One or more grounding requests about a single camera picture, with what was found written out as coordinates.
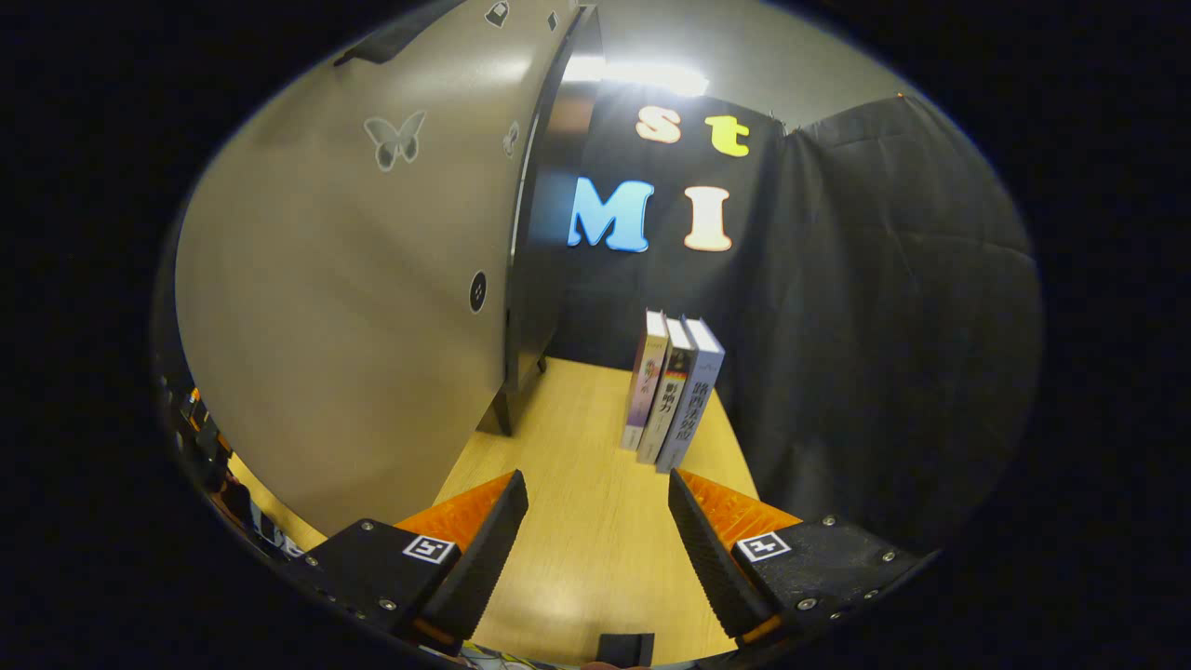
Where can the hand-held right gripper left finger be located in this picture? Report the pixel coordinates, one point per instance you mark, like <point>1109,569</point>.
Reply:
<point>484,549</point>

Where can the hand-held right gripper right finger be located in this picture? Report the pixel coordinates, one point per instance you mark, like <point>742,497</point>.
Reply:
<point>712,558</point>

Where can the blue grey spine book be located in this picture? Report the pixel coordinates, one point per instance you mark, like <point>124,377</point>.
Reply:
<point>696,400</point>

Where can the black orange spine book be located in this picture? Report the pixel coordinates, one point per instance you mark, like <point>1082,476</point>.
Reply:
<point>670,400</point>

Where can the purple spine book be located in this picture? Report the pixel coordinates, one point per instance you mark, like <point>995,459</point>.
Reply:
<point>644,381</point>

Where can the black backdrop cloth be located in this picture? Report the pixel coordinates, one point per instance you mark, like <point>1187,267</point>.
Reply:
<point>884,279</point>

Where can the ceiling light panel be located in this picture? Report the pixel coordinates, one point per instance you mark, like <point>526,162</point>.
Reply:
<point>642,76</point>

